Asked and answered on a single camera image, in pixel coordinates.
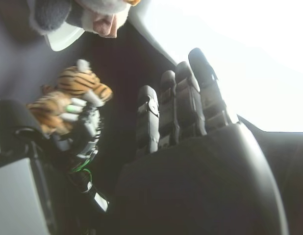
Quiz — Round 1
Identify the orange striped tiger plush toy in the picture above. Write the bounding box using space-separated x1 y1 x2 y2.
25 59 114 135

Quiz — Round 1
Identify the grey white penguin plush toy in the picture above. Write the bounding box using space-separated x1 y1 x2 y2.
28 0 142 39

